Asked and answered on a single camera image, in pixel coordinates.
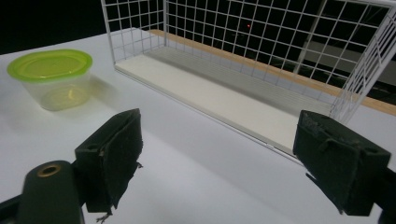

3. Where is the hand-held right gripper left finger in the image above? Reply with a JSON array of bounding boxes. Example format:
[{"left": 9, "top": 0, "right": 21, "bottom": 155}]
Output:
[{"left": 74, "top": 107, "right": 144, "bottom": 224}]

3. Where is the clear container with green lid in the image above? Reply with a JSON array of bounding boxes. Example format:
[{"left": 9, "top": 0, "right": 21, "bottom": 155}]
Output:
[{"left": 7, "top": 49, "right": 93, "bottom": 112}]

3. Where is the white wire rack shelf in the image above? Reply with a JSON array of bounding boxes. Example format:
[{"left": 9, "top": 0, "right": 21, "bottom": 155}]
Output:
[{"left": 100, "top": 0, "right": 396, "bottom": 165}]

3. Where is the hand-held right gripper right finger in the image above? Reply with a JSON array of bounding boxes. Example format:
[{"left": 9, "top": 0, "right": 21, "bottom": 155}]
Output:
[{"left": 292, "top": 109, "right": 392, "bottom": 217}]

